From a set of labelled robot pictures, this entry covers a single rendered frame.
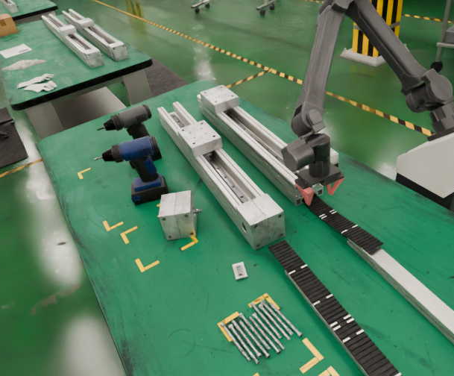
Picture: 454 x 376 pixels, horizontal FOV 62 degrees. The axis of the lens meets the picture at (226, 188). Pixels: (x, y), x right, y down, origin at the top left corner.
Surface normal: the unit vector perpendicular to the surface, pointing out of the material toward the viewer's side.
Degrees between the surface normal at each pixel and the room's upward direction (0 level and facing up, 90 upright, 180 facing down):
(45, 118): 90
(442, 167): 90
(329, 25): 48
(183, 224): 90
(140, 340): 0
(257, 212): 0
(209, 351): 0
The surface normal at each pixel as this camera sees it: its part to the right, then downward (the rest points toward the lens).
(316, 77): 0.22, -0.20
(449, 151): -0.87, 0.40
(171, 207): -0.15, -0.78
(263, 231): 0.41, 0.51
